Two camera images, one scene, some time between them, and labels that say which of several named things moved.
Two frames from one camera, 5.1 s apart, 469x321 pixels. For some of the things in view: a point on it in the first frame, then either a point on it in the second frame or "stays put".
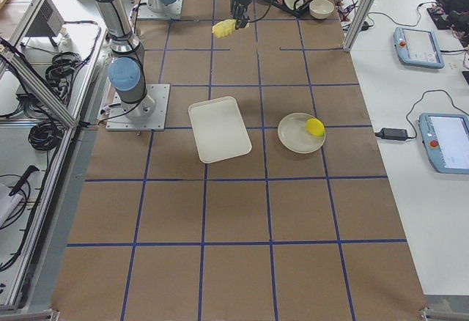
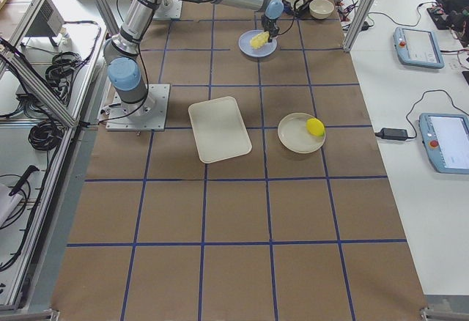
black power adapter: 388,133 stays put
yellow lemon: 315,127 stays put
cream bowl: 321,9 stays put
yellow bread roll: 224,28 → 259,39
